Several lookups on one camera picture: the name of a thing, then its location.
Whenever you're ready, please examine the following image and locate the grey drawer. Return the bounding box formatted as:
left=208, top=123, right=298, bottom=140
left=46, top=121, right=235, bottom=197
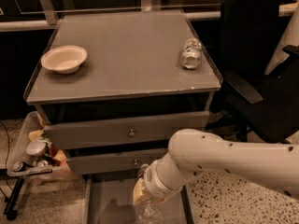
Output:
left=45, top=111, right=209, bottom=149
left=83, top=169, right=195, bottom=224
left=66, top=148, right=167, bottom=175

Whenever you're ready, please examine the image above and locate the bottom grey drawer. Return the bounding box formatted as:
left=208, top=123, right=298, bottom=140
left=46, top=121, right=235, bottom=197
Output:
left=83, top=169, right=195, bottom=224

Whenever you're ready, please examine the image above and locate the grey drawer cabinet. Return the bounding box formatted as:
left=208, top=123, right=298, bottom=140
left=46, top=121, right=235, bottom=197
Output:
left=23, top=10, right=224, bottom=224

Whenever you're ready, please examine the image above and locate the black office chair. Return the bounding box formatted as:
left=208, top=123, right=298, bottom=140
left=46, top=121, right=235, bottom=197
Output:
left=208, top=0, right=299, bottom=143

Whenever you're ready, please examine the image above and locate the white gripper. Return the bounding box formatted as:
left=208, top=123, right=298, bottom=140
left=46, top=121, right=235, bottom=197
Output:
left=133, top=164, right=182, bottom=205

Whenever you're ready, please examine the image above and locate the middle grey drawer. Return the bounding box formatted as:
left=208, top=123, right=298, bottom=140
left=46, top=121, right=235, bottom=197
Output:
left=66, top=148, right=167, bottom=175

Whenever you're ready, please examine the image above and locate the clear plastic water bottle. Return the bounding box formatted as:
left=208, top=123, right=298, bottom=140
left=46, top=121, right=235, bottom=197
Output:
left=136, top=166, right=163, bottom=224

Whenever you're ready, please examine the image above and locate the top grey drawer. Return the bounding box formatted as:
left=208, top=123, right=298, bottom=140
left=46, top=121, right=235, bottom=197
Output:
left=45, top=111, right=209, bottom=149

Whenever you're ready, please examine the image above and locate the small soda can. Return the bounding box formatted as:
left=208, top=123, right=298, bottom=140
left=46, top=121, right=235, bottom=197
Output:
left=12, top=161, right=26, bottom=172

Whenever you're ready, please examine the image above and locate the white paper bowl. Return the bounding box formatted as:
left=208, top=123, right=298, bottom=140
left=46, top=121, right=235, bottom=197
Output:
left=41, top=45, right=88, bottom=75

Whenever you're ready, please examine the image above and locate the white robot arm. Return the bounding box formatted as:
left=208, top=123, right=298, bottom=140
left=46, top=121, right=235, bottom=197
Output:
left=133, top=129, right=299, bottom=204

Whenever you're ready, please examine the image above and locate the metal railing bar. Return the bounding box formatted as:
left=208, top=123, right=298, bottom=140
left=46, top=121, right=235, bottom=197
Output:
left=0, top=2, right=299, bottom=33

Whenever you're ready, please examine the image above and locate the black stand leg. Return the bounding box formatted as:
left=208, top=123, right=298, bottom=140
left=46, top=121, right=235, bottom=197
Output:
left=3, top=177, right=24, bottom=221

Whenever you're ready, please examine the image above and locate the black cable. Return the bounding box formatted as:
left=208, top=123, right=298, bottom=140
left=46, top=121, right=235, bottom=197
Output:
left=0, top=120, right=11, bottom=203

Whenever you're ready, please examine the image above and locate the metal bracket post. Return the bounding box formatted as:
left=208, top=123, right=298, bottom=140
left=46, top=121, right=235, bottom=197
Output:
left=39, top=0, right=58, bottom=25

